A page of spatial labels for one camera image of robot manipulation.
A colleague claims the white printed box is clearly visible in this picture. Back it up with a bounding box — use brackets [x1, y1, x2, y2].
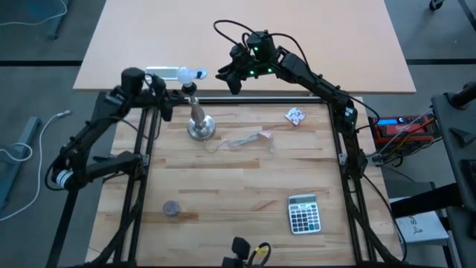
[393, 197, 451, 245]

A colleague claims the black cable yellow tag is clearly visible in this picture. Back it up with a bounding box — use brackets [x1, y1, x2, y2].
[248, 241, 272, 267]

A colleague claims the coloured wire bundle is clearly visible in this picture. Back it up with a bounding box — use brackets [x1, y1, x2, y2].
[366, 115, 443, 168]

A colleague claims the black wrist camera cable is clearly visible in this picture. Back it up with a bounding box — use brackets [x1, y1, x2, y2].
[213, 19, 261, 53]

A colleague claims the grey round pad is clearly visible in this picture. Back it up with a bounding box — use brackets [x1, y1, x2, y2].
[162, 200, 181, 217]

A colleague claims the dark grey equipment stand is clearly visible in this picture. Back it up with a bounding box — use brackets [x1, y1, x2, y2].
[431, 80, 476, 239]

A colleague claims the silver lamp stand black socket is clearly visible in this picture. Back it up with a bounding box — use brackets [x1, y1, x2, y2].
[181, 82, 217, 142]

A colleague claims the grey desk leg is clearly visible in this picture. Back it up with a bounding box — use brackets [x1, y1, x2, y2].
[0, 115, 42, 209]
[46, 0, 71, 40]

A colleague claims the tan desk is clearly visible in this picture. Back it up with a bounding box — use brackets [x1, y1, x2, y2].
[72, 0, 417, 95]

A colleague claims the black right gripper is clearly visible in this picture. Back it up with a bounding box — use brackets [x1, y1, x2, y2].
[214, 31, 279, 96]

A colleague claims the white desk calculator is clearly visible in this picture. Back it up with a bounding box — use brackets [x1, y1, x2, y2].
[287, 194, 323, 235]

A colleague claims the black aluminium table frame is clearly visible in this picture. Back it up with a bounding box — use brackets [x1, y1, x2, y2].
[46, 95, 410, 268]

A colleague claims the clear lamp cord bundle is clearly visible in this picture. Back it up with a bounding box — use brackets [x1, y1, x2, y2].
[204, 130, 278, 154]

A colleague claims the black camera block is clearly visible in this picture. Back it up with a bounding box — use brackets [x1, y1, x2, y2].
[222, 236, 252, 268]

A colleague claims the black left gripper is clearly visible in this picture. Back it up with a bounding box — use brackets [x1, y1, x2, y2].
[142, 73, 187, 123]

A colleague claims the black padded tube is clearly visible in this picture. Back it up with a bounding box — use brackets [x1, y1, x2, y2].
[390, 182, 464, 220]

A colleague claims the white floor cable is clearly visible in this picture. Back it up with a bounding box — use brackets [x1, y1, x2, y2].
[0, 109, 72, 223]
[0, 0, 70, 27]

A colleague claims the white light bulb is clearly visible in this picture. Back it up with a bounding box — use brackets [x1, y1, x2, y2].
[176, 66, 197, 87]

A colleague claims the small white red packet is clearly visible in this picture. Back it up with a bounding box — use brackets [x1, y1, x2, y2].
[284, 106, 306, 126]

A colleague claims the red power supply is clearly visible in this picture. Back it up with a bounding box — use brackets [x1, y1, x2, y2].
[367, 114, 440, 148]

